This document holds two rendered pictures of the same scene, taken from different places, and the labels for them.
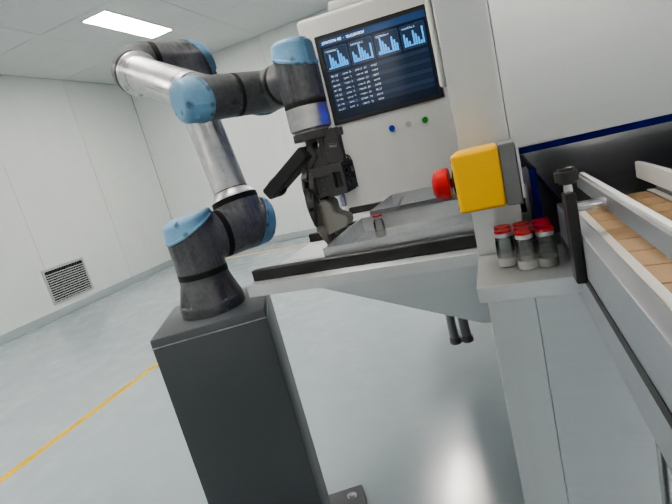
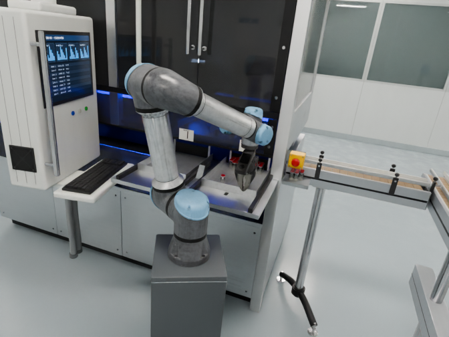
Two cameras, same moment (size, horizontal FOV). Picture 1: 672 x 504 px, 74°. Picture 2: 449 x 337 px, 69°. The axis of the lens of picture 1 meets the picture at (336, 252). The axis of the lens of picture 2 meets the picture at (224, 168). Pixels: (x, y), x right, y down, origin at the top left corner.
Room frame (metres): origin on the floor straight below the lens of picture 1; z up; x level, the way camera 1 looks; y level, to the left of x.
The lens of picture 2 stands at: (1.00, 1.30, 1.53)
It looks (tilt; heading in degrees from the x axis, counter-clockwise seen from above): 22 degrees down; 266
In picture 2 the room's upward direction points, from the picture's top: 6 degrees clockwise
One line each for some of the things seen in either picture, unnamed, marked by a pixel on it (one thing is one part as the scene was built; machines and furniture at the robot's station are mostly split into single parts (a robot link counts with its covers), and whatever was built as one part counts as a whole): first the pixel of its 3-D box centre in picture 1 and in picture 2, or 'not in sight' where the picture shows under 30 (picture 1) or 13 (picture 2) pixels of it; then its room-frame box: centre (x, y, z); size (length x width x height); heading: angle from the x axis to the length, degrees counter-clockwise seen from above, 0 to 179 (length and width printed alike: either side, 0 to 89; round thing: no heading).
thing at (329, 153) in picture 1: (324, 164); (248, 157); (0.81, -0.02, 1.05); 0.09 x 0.08 x 0.12; 68
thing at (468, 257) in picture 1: (410, 225); (202, 177); (1.01, -0.18, 0.87); 0.70 x 0.48 x 0.02; 158
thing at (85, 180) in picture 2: not in sight; (97, 174); (1.54, -0.26, 0.82); 0.40 x 0.14 x 0.02; 79
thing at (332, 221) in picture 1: (333, 223); (248, 180); (0.80, -0.01, 0.95); 0.06 x 0.03 x 0.09; 68
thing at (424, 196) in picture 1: (445, 195); (177, 161); (1.14, -0.31, 0.90); 0.34 x 0.26 x 0.04; 68
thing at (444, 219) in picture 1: (429, 224); (238, 174); (0.83, -0.18, 0.90); 0.34 x 0.26 x 0.04; 69
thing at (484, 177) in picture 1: (484, 176); (296, 159); (0.55, -0.20, 0.99); 0.08 x 0.07 x 0.07; 68
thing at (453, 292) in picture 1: (392, 295); not in sight; (0.78, -0.08, 0.79); 0.34 x 0.03 x 0.13; 68
